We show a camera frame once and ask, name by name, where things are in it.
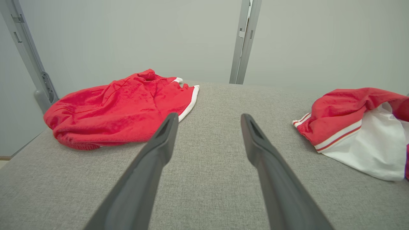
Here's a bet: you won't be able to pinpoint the red shorts with white trim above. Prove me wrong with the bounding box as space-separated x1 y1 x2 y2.
43 69 200 150

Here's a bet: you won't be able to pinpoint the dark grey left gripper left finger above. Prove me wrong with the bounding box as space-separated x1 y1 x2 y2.
84 112 179 230

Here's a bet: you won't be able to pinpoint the red and white basketball jersey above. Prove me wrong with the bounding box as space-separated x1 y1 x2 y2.
292 88 409 181

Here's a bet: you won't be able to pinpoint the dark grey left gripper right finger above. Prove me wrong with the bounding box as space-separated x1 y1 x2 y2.
241 113 335 230

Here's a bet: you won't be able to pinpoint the grey metal partition post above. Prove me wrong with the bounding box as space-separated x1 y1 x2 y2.
229 0 262 85
0 0 59 114

